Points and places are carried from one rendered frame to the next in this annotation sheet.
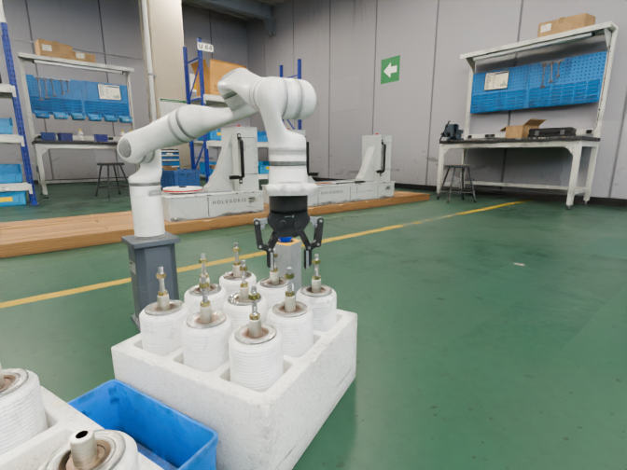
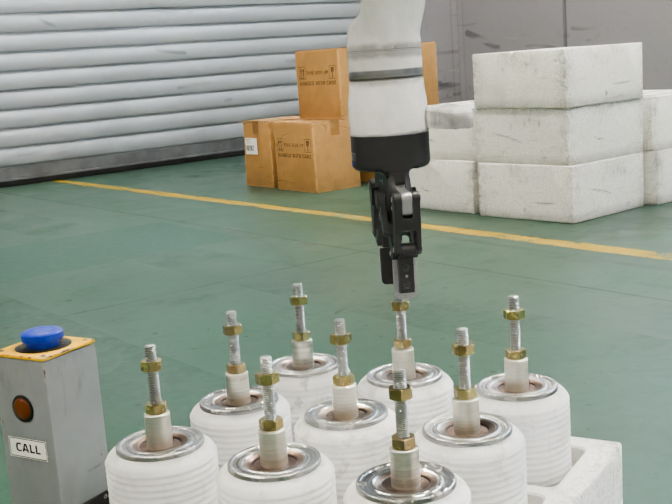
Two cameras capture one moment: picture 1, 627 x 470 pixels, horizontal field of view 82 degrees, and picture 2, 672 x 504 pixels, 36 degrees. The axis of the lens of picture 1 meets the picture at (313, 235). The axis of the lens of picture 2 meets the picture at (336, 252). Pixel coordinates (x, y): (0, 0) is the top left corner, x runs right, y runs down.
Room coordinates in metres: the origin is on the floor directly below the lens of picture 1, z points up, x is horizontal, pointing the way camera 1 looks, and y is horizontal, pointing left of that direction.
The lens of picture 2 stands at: (0.70, 1.05, 0.57)
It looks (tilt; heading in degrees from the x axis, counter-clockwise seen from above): 11 degrees down; 273
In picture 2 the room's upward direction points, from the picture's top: 4 degrees counter-clockwise
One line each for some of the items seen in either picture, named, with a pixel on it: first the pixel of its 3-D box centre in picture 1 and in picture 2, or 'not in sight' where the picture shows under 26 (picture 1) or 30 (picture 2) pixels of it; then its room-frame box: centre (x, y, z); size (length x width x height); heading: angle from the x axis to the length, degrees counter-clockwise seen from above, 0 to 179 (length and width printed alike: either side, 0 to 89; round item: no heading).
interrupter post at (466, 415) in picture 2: (205, 313); (466, 415); (0.64, 0.21, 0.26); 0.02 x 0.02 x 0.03
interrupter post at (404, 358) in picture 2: (289, 303); (403, 363); (0.69, 0.05, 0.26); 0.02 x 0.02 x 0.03
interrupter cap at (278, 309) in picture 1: (289, 309); (404, 376); (0.69, 0.05, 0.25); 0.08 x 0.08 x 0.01
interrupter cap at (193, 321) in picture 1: (206, 319); (467, 430); (0.64, 0.21, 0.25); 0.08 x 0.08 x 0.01
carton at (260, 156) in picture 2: not in sight; (284, 150); (1.15, -3.82, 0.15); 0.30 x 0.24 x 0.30; 39
